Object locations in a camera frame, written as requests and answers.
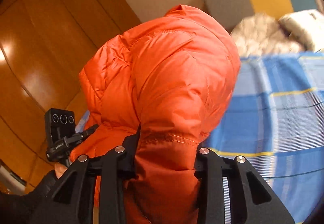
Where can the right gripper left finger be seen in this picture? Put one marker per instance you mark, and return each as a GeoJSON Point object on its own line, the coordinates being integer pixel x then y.
{"type": "Point", "coordinates": [89, 182]}

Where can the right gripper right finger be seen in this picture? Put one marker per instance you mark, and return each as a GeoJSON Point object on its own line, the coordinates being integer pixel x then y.
{"type": "Point", "coordinates": [251, 199]}

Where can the orange puffer down jacket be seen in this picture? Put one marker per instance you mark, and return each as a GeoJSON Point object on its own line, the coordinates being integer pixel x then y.
{"type": "Point", "coordinates": [172, 79]}

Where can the left hand black glove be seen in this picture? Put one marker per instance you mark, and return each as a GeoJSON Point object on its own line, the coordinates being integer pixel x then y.
{"type": "Point", "coordinates": [19, 209]}

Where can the blue plaid bed sheet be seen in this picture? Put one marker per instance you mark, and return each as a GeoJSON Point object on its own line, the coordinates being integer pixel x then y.
{"type": "Point", "coordinates": [275, 119]}

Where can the wooden wardrobe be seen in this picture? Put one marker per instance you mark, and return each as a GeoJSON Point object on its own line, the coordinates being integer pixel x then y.
{"type": "Point", "coordinates": [44, 46]}

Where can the white printed pillow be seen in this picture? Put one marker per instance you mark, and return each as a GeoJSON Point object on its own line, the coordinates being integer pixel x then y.
{"type": "Point", "coordinates": [307, 27]}

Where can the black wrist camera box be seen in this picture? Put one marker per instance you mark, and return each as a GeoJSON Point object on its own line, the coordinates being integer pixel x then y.
{"type": "Point", "coordinates": [59, 123]}

